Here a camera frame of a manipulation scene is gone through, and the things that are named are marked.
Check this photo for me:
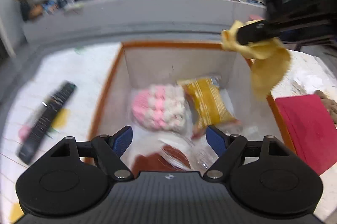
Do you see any yellow cloth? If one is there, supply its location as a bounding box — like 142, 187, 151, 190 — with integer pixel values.
221, 20, 291, 100

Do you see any yellow snack packet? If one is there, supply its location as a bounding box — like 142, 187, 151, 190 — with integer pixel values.
177, 76, 239, 139

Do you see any brown bear-shaped sponge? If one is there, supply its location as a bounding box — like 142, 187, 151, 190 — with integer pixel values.
131, 145, 191, 178

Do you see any pink white knitted item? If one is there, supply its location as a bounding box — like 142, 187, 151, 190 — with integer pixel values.
131, 84, 186, 133

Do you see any brown fluffy towel bundle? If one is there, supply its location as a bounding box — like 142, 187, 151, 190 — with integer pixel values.
314, 90, 337, 125

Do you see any pink round stool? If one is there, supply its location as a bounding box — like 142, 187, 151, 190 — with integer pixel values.
249, 14, 265, 21

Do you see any crinkled clear plastic bag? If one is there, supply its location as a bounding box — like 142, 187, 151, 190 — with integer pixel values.
158, 133, 218, 174

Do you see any white tv console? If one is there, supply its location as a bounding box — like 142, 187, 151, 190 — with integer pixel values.
23, 0, 266, 43

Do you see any black remote control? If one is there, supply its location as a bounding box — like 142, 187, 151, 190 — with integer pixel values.
17, 81, 76, 165

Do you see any orange storage box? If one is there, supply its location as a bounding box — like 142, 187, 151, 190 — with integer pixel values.
89, 41, 295, 172

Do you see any red transparent ball box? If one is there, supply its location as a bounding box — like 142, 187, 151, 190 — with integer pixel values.
275, 94, 336, 175

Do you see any white lace tablecloth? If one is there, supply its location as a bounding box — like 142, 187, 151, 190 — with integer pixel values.
15, 42, 323, 223

